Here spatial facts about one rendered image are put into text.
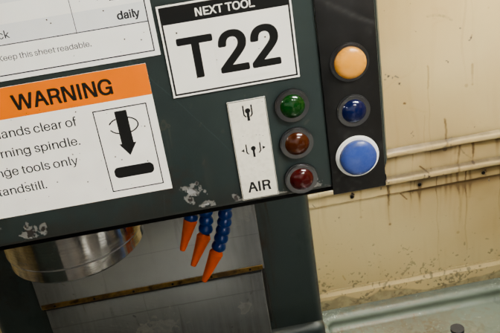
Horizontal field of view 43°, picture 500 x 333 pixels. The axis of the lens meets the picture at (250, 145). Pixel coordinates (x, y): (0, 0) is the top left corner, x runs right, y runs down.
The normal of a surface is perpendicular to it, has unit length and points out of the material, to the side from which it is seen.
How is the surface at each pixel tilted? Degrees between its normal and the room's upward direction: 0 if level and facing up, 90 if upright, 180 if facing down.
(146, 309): 92
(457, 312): 0
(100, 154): 90
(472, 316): 0
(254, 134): 90
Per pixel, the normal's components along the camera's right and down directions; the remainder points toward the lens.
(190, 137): 0.11, 0.38
